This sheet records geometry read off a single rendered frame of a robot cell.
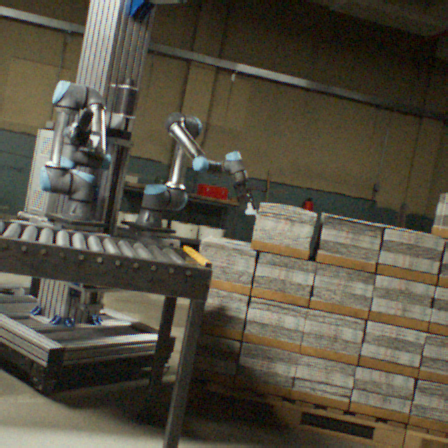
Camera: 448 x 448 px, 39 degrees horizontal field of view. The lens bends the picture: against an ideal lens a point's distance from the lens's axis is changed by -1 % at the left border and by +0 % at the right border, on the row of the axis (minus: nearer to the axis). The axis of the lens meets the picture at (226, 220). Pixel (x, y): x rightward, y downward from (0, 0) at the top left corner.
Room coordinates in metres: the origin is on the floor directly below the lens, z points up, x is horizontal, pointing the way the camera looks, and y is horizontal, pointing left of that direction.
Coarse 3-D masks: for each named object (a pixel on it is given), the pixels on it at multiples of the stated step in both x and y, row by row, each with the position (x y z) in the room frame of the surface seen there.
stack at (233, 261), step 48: (288, 288) 3.09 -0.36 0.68; (336, 288) 3.08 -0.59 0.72; (384, 288) 3.06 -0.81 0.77; (432, 288) 3.03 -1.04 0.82; (288, 336) 3.09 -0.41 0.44; (336, 336) 3.06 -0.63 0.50; (384, 336) 3.05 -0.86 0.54; (192, 384) 3.13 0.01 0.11; (288, 384) 3.08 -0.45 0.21; (336, 384) 3.06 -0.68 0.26; (384, 384) 3.04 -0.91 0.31; (336, 432) 3.07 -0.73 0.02; (384, 432) 3.03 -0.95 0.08
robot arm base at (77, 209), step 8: (72, 200) 3.08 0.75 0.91; (80, 200) 3.07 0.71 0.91; (64, 208) 3.10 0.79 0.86; (72, 208) 3.07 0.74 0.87; (80, 208) 3.07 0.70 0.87; (88, 208) 3.10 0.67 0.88; (64, 216) 3.07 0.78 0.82; (72, 216) 3.06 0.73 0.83; (80, 216) 3.06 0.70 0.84; (88, 216) 3.09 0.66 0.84
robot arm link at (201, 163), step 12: (168, 120) 3.46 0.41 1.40; (180, 120) 3.47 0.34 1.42; (168, 132) 3.47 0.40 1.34; (180, 132) 3.40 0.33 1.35; (180, 144) 3.38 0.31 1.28; (192, 144) 3.33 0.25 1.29; (192, 156) 3.30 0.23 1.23; (204, 156) 3.28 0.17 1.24; (204, 168) 3.24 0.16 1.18; (216, 168) 3.30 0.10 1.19
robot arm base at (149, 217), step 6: (144, 210) 3.47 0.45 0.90; (150, 210) 3.46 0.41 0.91; (156, 210) 3.47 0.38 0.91; (162, 210) 3.52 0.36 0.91; (138, 216) 3.49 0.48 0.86; (144, 216) 3.45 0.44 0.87; (150, 216) 3.46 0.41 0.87; (156, 216) 3.46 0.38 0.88; (138, 222) 3.46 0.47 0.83; (144, 222) 3.44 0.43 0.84; (150, 222) 3.44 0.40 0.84; (156, 222) 3.46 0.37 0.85
